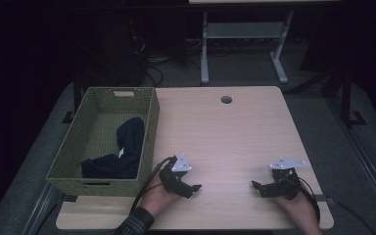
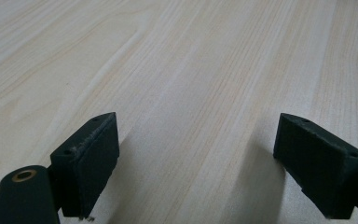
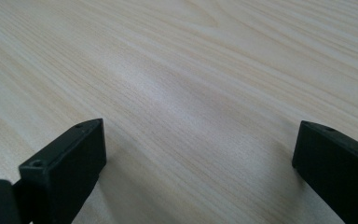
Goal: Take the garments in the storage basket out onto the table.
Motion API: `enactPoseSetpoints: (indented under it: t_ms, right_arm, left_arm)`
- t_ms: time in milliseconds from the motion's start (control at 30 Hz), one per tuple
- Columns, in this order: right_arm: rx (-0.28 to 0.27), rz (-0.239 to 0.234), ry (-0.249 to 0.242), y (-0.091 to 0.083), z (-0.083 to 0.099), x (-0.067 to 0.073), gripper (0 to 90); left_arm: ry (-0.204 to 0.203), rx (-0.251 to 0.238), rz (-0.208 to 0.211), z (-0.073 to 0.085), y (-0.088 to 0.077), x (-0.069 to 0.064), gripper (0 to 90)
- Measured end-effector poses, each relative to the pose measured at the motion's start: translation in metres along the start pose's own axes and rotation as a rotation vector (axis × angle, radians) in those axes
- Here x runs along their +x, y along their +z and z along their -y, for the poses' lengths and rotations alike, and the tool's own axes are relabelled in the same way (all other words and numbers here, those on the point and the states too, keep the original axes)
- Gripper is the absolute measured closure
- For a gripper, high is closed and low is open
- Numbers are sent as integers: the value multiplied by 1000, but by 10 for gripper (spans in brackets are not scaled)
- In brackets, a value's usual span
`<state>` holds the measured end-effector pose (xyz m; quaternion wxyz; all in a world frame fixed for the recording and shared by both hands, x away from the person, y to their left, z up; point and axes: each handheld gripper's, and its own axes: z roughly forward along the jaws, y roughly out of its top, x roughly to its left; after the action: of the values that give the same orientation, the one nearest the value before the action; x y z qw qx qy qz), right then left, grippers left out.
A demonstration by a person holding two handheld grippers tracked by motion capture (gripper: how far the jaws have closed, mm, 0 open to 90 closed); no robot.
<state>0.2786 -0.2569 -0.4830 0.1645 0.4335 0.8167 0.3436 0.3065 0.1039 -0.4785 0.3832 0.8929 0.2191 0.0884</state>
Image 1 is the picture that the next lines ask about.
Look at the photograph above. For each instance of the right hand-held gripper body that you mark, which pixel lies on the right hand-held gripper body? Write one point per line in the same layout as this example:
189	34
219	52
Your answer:
287	186

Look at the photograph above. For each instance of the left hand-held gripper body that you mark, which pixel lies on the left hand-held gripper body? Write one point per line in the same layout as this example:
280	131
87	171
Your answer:
171	179

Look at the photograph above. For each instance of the navy blue printed shirt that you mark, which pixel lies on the navy blue printed shirt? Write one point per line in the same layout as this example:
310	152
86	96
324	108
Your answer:
129	137

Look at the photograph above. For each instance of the green woven basket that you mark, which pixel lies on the green woven basket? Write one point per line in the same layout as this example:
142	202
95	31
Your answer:
75	137

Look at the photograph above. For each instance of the person's right hand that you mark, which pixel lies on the person's right hand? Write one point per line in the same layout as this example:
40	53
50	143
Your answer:
298	207

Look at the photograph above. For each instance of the person's left hand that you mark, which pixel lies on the person's left hand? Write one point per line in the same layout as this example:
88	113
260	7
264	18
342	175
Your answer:
156	199

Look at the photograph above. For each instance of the black metal stand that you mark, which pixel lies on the black metal stand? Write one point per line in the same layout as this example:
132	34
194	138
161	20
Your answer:
347	98

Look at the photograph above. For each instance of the white metal stand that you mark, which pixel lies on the white metal stand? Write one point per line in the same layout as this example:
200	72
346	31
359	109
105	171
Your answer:
244	31

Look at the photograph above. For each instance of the metal floor rail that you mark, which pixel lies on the metal floor rail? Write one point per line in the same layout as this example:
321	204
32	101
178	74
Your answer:
40	209
365	156

